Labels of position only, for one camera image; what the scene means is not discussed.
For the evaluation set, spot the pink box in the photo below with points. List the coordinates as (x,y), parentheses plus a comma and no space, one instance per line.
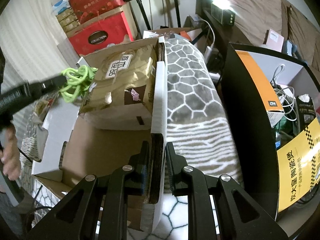
(274,37)

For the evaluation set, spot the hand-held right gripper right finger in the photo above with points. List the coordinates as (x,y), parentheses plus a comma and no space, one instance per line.
(170,177)

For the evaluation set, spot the gold paper bag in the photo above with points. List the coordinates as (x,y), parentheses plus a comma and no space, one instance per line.
(125,80)

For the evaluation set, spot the stack of tan boxes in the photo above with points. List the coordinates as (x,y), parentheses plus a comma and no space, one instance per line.
(67,21)

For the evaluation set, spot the glossy printed packet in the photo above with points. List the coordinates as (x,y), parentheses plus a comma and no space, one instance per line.
(167,32)

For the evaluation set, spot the brown bedding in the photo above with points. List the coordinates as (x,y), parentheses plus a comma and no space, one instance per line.
(255,7)

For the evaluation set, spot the blue and white tissue pack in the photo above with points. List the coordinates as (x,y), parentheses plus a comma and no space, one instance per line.
(61,3)

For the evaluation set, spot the black carton packet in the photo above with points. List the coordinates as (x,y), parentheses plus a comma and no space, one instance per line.
(305,111)

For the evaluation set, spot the white lit device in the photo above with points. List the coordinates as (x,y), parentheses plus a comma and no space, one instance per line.
(223,12)

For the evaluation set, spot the white curtain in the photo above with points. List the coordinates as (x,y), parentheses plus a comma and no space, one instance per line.
(32,17)

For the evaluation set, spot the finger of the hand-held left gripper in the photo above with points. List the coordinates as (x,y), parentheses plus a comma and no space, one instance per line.
(50,83)

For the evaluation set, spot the black tripod stand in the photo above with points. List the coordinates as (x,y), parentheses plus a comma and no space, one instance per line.
(177,10)

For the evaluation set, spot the black storage box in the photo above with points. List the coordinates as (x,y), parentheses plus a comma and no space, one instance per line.
(245,142)

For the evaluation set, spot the red and brown gift box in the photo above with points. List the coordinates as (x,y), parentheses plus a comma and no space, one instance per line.
(100,35)

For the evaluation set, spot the yellow printed box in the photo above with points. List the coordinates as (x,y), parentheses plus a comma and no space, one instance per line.
(297,170)

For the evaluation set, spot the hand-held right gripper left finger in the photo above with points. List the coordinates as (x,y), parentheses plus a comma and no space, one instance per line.
(144,180)

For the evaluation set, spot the grey patterned blanket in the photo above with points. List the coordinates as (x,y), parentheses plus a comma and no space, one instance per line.
(192,92)

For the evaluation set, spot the white cardboard box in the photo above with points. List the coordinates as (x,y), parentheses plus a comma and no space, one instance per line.
(160,97)

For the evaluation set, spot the white power adapter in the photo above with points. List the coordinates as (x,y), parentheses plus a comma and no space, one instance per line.
(211,53)

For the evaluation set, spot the orange and white box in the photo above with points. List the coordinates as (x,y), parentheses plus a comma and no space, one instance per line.
(262,87)

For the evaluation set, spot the person's left hand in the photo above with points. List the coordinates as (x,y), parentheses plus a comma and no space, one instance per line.
(11,155)

